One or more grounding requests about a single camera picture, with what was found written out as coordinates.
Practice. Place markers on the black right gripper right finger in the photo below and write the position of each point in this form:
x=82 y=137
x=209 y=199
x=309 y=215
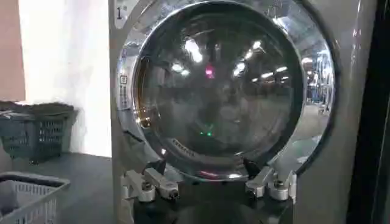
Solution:
x=268 y=182

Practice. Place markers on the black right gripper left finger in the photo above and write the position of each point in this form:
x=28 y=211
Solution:
x=158 y=181

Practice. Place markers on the grey dryer with number label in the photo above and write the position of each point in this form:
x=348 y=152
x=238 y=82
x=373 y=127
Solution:
x=323 y=146

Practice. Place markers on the round glass dryer door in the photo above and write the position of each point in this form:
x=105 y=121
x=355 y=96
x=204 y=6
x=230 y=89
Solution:
x=219 y=91

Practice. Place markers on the white laundry basket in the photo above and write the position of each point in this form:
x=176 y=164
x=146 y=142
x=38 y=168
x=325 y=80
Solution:
x=33 y=198

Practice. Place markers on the dark green laundry basket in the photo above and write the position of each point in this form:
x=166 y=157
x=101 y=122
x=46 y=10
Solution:
x=33 y=134

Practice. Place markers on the dark clothes in green basket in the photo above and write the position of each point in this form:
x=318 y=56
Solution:
x=39 y=107

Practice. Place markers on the grey cloth in white basket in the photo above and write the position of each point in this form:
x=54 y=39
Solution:
x=6 y=198

